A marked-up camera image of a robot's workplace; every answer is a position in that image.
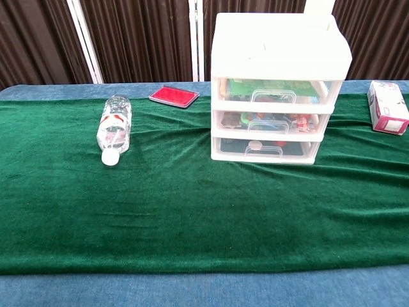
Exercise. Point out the green velvet cloth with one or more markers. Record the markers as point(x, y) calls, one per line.
point(179, 198)

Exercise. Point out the green packets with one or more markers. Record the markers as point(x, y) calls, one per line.
point(274, 85)

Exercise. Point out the dark folding screen white frame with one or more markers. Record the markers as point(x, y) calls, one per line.
point(143, 38)

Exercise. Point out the clear plastic water bottle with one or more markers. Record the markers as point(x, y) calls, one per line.
point(114, 128)

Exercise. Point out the pink and white carton box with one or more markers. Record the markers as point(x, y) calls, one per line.
point(388, 108)

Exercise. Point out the red ink pad case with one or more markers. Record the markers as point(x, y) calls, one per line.
point(174, 95)

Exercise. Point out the white plastic drawer box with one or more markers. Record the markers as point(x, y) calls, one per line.
point(278, 48)

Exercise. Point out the clear plastic box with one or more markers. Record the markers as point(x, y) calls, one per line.
point(326, 92)

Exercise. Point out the blue table cover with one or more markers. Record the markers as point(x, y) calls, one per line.
point(191, 291)

